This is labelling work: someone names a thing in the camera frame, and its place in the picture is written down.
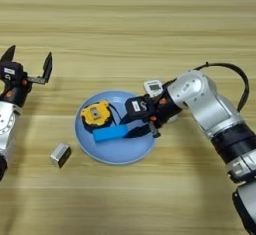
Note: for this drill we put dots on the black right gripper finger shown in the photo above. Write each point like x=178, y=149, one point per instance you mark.
x=125, y=119
x=141, y=130

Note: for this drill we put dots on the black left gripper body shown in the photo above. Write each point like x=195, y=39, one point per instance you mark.
x=15, y=94

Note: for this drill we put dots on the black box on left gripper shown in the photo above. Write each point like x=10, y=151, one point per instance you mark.
x=11, y=71

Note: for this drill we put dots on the white remote control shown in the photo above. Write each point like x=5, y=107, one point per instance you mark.
x=154, y=87

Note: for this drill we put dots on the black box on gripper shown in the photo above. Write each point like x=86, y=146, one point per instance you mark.
x=11, y=71
x=137, y=107

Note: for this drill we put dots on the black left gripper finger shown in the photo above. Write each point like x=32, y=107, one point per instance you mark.
x=8, y=55
x=47, y=68

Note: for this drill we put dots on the blue rectangular block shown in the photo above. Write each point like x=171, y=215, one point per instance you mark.
x=110, y=133

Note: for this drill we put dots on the light blue round plate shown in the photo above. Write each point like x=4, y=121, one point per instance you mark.
x=113, y=152

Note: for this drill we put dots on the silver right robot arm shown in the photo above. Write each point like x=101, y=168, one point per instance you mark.
x=206, y=102

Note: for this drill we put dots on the small silver metal box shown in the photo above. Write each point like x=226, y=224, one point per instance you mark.
x=59, y=154

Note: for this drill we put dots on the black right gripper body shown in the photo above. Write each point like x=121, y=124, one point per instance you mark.
x=165, y=107

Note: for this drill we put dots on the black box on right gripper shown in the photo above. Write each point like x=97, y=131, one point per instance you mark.
x=137, y=107

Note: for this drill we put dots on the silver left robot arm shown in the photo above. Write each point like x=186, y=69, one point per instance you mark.
x=6, y=129

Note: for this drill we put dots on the yellow black tape measure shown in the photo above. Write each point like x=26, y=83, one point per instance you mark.
x=96, y=114

